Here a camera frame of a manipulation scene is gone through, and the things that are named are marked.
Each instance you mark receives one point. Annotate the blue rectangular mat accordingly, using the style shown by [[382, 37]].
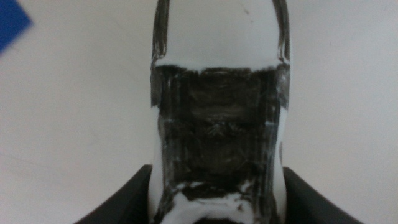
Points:
[[9, 21]]

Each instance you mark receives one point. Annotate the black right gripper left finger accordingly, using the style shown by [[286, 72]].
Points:
[[127, 202]]

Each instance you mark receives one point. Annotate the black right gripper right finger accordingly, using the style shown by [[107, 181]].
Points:
[[311, 205]]

